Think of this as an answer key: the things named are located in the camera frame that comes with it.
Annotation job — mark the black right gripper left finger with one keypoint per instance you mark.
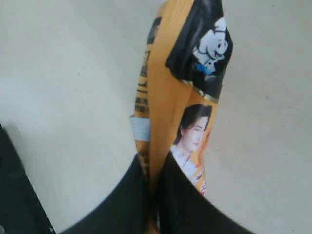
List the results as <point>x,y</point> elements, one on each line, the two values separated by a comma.
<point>125,209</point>

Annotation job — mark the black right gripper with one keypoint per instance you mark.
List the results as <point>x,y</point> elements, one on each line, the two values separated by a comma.
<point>20,209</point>

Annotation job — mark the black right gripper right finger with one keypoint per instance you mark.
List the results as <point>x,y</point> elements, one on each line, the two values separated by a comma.
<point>183,210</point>

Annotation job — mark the orange noodle packet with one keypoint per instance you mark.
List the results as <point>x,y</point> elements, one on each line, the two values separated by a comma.
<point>187,52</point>

